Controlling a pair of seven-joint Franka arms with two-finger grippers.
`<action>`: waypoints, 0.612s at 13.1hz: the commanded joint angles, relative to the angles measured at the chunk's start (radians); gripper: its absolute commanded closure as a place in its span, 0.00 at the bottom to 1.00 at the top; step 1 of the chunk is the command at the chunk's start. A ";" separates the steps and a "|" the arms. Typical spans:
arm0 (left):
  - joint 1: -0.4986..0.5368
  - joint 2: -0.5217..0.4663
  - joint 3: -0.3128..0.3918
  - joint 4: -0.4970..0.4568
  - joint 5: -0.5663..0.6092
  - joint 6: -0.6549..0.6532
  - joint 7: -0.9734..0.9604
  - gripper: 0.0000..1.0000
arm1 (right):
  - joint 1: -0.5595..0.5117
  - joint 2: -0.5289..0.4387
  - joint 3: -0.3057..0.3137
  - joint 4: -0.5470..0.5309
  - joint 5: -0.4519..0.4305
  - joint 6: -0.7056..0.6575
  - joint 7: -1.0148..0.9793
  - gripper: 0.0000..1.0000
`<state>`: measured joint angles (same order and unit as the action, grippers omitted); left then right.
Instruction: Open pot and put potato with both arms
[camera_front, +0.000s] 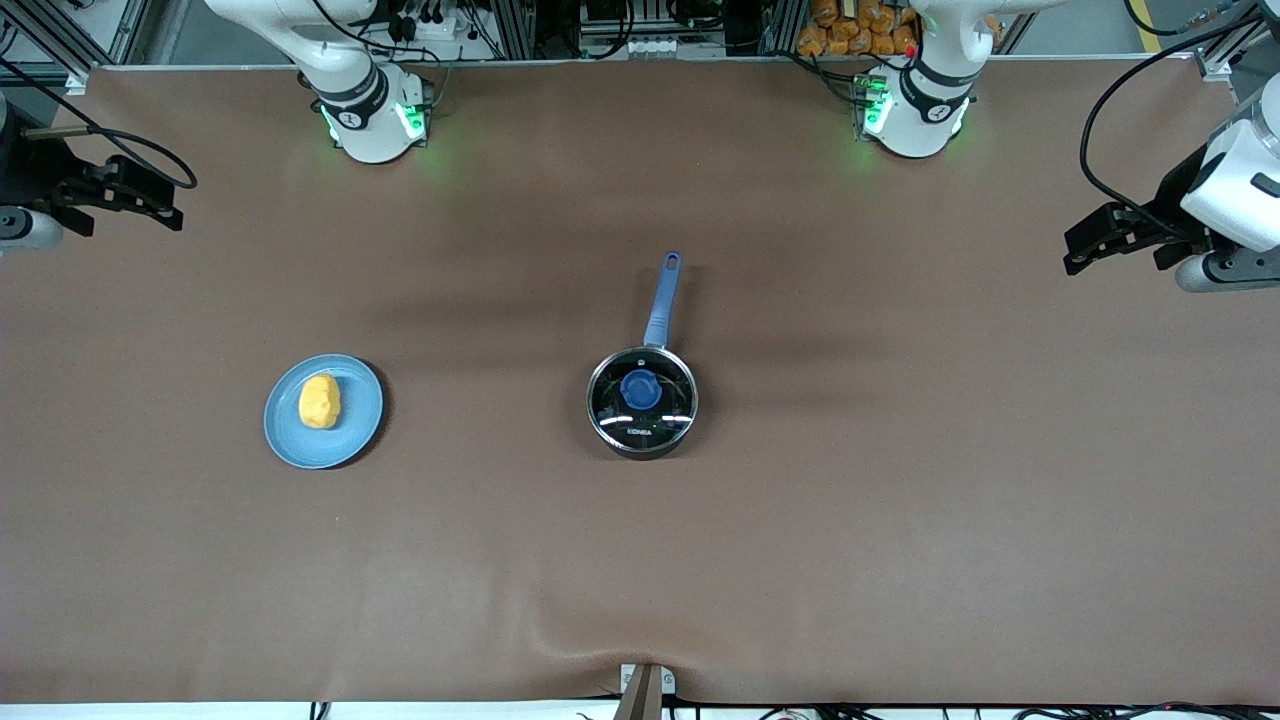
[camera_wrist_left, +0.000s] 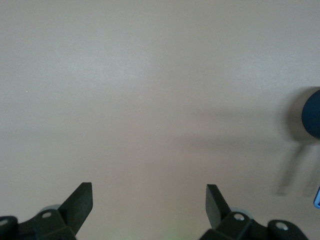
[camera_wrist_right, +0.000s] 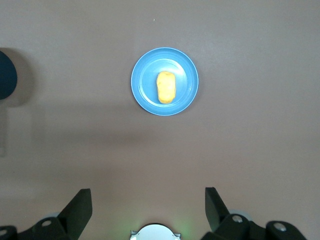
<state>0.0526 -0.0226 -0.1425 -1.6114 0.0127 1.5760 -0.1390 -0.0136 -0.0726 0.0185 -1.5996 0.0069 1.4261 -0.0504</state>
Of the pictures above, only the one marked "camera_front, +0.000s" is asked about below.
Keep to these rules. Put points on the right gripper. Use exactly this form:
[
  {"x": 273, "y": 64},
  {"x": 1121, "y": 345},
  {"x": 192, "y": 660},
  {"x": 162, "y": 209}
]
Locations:
[{"x": 28, "y": 172}]

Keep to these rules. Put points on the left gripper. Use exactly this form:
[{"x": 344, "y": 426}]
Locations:
[{"x": 1177, "y": 196}]

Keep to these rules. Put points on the yellow potato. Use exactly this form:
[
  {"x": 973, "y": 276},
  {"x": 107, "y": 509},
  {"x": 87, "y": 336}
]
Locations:
[{"x": 320, "y": 400}]

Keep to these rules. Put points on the glass lid with blue knob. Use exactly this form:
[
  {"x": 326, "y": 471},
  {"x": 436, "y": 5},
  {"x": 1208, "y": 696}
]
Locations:
[{"x": 640, "y": 390}]

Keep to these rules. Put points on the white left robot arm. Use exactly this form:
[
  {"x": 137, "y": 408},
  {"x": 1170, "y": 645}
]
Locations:
[{"x": 925, "y": 110}]

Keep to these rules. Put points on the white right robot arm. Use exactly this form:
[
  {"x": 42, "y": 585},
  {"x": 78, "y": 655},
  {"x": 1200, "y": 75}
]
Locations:
[{"x": 370, "y": 120}]

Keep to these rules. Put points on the blue round plate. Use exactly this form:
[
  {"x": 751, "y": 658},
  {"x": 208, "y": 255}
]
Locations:
[{"x": 350, "y": 430}]

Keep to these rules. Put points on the pile of orange packets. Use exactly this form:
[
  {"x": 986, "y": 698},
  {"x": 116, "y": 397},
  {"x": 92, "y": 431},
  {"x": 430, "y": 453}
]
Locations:
[{"x": 850, "y": 30}]

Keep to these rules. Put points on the white power strip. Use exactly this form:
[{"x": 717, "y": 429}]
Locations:
[{"x": 650, "y": 46}]

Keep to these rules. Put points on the brown table cover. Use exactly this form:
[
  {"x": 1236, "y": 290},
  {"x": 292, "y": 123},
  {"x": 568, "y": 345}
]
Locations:
[{"x": 640, "y": 560}]

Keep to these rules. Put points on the aluminium frame rail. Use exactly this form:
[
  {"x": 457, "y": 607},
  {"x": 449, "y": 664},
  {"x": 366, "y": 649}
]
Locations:
[
  {"x": 125, "y": 30},
  {"x": 1225, "y": 58}
]

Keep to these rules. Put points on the aluminium frame post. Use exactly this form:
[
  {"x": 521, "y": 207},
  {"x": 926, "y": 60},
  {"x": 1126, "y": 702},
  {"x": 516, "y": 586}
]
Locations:
[
  {"x": 785, "y": 25},
  {"x": 515, "y": 30}
]

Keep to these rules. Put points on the grey metal clamp bracket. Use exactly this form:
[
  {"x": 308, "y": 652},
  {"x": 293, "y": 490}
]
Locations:
[{"x": 668, "y": 680}]

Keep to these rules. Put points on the brown camera stand post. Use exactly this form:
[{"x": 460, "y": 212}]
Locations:
[{"x": 640, "y": 700}]

